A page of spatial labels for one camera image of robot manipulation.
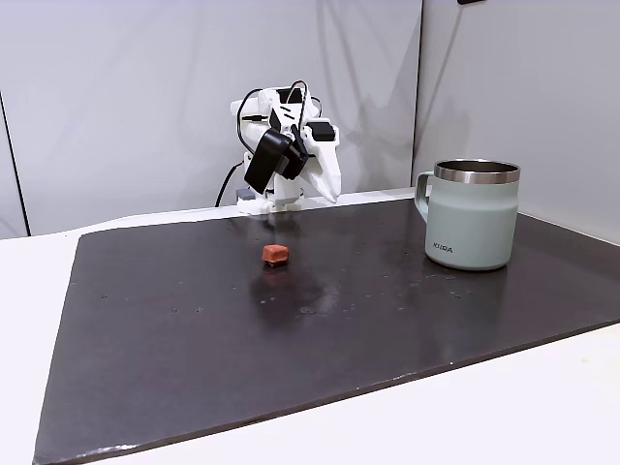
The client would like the pale green steel-rimmed mug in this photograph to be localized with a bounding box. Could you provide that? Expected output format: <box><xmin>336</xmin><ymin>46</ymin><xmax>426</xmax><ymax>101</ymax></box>
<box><xmin>413</xmin><ymin>159</ymin><xmax>523</xmax><ymax>272</ymax></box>

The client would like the dark grey table mat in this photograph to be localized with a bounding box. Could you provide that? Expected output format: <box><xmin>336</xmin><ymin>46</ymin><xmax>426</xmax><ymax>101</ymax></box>
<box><xmin>32</xmin><ymin>197</ymin><xmax>620</xmax><ymax>465</ymax></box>

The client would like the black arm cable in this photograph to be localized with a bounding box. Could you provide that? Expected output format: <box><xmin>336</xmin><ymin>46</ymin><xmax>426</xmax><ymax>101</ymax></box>
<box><xmin>235</xmin><ymin>88</ymin><xmax>272</xmax><ymax>157</ymax></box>

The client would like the black power cable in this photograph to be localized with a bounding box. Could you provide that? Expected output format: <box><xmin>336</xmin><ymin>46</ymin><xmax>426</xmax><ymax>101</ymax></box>
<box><xmin>214</xmin><ymin>162</ymin><xmax>245</xmax><ymax>208</ymax></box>

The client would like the black camera cable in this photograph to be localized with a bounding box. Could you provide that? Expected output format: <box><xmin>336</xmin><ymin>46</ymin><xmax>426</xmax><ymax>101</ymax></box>
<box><xmin>285</xmin><ymin>79</ymin><xmax>323</xmax><ymax>146</ymax></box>

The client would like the small red-brown cube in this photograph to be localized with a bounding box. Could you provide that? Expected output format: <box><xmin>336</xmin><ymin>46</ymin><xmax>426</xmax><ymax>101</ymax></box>
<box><xmin>262</xmin><ymin>243</ymin><xmax>292</xmax><ymax>269</ymax></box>

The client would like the black oval camera box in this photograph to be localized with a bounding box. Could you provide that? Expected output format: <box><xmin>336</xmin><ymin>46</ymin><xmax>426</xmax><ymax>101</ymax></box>
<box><xmin>243</xmin><ymin>129</ymin><xmax>309</xmax><ymax>191</ymax></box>

